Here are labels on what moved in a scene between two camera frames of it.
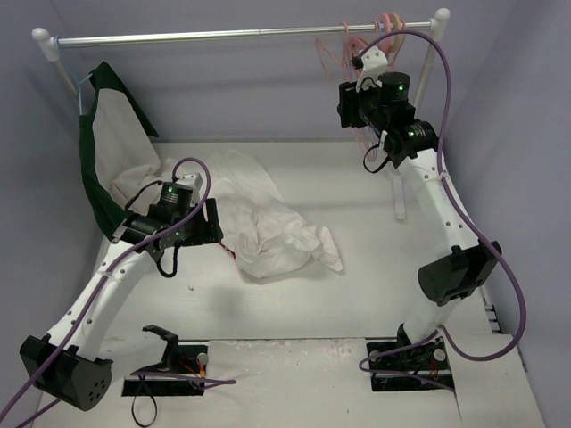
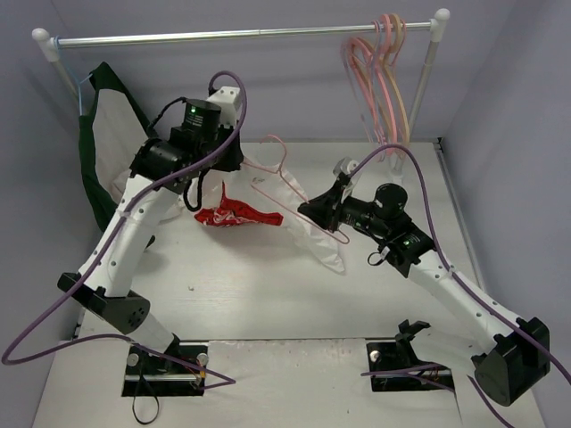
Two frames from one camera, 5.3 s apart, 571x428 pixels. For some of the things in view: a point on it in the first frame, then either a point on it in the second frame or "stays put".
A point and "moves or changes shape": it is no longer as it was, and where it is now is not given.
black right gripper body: (348, 107) -> (333, 208)
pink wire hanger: (340, 60) -> (281, 166)
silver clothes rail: (47, 45) stays put
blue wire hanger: (79, 91) stays put
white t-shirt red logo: (270, 237) moves or changes shape
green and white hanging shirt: (115, 144) stays put
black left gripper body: (211, 221) -> (230, 156)
